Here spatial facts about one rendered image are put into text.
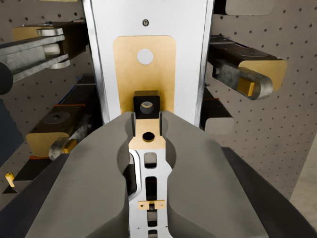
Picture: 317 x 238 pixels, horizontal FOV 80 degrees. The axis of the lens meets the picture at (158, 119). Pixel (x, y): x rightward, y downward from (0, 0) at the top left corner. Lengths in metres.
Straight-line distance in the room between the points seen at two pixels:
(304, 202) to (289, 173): 1.81
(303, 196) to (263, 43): 2.34
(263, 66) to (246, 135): 0.57
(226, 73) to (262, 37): 0.41
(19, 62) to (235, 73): 0.32
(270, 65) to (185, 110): 0.18
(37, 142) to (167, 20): 0.33
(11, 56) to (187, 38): 0.27
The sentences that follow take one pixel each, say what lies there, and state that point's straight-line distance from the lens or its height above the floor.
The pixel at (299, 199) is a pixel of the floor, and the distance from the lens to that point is 2.94.
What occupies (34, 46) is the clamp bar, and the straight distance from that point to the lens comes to 0.30.
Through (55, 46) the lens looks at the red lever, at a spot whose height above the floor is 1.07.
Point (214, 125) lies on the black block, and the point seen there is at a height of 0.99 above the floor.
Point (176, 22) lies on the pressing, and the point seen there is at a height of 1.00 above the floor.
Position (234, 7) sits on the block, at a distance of 0.42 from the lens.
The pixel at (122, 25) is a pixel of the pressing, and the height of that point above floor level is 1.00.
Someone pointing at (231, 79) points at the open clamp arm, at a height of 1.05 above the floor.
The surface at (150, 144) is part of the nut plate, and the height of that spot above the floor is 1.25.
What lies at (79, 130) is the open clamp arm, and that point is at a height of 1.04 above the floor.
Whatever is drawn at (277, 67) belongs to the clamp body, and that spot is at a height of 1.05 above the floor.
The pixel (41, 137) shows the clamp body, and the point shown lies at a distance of 0.42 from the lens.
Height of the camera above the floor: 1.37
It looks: 60 degrees down
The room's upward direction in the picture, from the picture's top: 174 degrees clockwise
